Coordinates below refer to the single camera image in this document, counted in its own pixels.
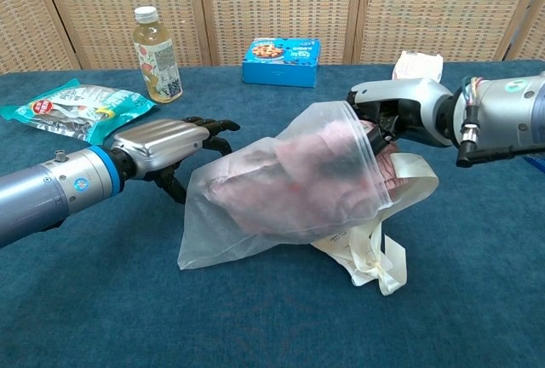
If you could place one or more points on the green snack packet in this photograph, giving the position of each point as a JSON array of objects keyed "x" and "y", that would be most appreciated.
[{"x": 85, "y": 108}]

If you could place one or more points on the yellow tea bottle white cap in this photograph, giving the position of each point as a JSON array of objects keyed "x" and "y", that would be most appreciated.
[{"x": 159, "y": 61}]

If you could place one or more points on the pink clothes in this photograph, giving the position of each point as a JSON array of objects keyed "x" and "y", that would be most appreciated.
[{"x": 298, "y": 185}]

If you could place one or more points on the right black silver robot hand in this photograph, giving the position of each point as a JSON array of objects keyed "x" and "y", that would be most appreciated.
[{"x": 413, "y": 95}]

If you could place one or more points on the woven bamboo folding screen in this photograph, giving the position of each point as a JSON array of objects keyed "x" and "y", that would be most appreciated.
[{"x": 272, "y": 6}]

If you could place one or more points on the translucent zip plastic bag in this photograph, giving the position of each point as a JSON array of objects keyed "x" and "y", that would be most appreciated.
[{"x": 213, "y": 236}]

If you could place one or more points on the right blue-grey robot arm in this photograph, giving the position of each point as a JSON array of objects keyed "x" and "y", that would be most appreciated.
[{"x": 506, "y": 108}]

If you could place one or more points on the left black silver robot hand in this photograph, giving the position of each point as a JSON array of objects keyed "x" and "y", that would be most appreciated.
[{"x": 157, "y": 142}]

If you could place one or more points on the blue cookie box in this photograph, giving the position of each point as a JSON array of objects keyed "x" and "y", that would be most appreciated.
[{"x": 281, "y": 63}]

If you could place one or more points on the white pink tissue packet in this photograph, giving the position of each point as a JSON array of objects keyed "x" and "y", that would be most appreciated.
[{"x": 419, "y": 67}]

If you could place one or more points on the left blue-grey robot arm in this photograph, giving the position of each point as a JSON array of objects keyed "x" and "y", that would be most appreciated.
[{"x": 42, "y": 193}]

